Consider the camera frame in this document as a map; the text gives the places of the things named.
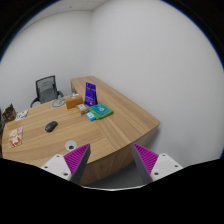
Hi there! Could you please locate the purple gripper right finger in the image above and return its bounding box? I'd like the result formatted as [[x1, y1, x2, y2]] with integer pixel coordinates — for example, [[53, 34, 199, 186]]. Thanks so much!
[[132, 144, 182, 184]]

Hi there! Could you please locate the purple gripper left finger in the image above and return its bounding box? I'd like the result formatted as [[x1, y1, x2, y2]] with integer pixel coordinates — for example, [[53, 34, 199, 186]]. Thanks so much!
[[42, 144, 91, 185]]

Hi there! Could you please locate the black computer mouse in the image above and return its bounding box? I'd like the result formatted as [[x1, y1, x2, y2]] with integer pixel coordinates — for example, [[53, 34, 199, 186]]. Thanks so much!
[[45, 121, 58, 132]]

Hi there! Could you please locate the pink cartoon mouse pad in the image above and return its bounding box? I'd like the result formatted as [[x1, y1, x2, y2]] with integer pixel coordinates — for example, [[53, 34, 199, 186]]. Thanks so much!
[[8, 127, 23, 148]]

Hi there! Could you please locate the small blue white card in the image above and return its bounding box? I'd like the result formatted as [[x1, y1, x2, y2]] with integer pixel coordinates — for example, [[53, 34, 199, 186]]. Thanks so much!
[[86, 112, 96, 121]]

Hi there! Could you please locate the wooden desk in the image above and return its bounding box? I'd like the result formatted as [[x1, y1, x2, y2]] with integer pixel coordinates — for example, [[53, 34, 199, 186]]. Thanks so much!
[[2, 76, 159, 185]]

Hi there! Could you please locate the small tan box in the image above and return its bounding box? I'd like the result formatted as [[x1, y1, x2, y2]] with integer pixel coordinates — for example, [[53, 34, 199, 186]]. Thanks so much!
[[77, 104, 88, 114]]

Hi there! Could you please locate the green teal flat box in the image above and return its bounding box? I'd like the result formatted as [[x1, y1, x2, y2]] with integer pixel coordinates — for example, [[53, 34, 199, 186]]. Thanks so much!
[[89, 103, 113, 120]]

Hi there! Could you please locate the brown wooden tissue box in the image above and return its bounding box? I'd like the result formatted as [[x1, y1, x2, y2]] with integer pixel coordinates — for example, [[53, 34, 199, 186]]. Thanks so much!
[[65, 95, 83, 109]]

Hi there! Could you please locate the round clear coaster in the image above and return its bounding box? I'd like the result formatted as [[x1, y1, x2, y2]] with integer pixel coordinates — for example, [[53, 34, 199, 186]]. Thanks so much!
[[51, 99, 65, 108]]

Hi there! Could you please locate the purple standing sign card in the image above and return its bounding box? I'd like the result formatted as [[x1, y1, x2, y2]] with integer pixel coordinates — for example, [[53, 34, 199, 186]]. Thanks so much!
[[85, 83, 98, 107]]

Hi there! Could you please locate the white green sticker sheet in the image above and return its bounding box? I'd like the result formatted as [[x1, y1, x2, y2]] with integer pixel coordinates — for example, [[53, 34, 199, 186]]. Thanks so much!
[[15, 110, 29, 121]]

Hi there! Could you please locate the dark brown printed box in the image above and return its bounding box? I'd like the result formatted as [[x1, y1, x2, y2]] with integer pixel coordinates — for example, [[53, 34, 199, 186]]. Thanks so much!
[[2, 104, 17, 122]]

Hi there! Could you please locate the grey mesh office chair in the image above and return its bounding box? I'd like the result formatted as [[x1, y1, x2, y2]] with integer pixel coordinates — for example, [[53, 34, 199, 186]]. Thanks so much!
[[30, 75, 63, 107]]

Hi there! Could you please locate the desk cable grommet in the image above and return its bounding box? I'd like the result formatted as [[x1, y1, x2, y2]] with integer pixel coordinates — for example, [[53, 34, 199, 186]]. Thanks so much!
[[65, 140, 77, 151]]

